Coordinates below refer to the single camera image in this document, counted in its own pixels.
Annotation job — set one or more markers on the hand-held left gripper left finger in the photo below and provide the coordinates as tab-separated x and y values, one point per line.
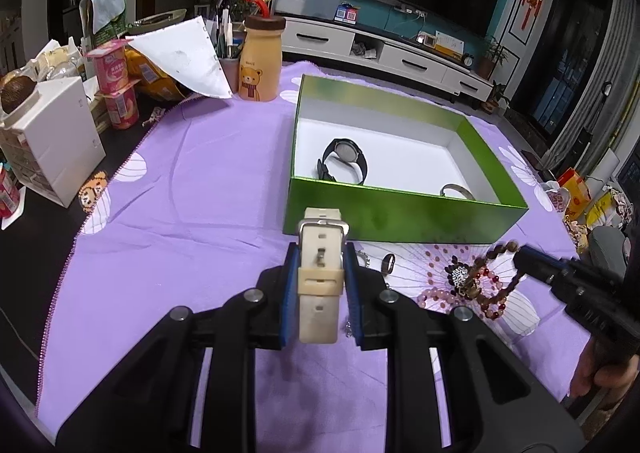
290	298

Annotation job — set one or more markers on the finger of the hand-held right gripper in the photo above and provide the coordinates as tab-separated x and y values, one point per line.
537	265

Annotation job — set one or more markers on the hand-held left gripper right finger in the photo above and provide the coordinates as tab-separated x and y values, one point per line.
351	298

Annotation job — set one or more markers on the green cardboard box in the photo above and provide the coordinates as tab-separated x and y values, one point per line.
400	218

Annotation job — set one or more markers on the person's right hand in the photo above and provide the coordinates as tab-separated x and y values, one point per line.
585	373

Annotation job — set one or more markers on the orange cardboard box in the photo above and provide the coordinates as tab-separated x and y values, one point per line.
574	185

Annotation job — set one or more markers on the purple floral cloth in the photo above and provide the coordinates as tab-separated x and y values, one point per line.
200	213

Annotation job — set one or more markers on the black wristwatch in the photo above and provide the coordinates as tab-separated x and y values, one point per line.
345	153

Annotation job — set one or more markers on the potted plant on floor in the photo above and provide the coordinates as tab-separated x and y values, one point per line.
496	100

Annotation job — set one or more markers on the grey curtain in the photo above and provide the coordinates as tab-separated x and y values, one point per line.
600	83

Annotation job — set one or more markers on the potted plant on cabinet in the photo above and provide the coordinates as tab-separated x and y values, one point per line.
492	58

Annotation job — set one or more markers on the small black clock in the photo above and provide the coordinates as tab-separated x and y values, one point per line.
468	61

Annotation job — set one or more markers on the bear bead coaster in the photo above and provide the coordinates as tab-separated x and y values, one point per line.
94	189

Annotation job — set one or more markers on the small candy wrapper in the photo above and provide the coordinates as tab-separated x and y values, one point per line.
152	118

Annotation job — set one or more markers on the yellow bear bottle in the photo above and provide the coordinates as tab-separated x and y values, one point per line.
257	63

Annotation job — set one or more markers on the yellow and white desk calendar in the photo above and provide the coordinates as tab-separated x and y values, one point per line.
448	45

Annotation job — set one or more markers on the white television cabinet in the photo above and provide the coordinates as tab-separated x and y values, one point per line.
400	60

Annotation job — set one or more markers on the pen holder with pens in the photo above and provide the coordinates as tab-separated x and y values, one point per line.
227	58

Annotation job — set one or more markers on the white paper sheet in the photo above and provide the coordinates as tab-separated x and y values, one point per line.
185	58

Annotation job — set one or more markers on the yellow snack bag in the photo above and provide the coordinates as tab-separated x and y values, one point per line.
150	75

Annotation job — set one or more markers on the pink yogurt cup pack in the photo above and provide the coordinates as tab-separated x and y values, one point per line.
117	88

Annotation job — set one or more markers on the white drawer organizer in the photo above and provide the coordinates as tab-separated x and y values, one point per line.
55	138

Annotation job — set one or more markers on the clear plastic storage box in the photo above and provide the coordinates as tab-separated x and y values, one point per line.
307	0

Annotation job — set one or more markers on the olive green dish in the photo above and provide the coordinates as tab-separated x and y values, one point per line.
157	22

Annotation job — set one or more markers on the brown coconut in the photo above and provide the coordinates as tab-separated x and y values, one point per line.
17	94

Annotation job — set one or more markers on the green package with towel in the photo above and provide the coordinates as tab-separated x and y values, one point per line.
102	13

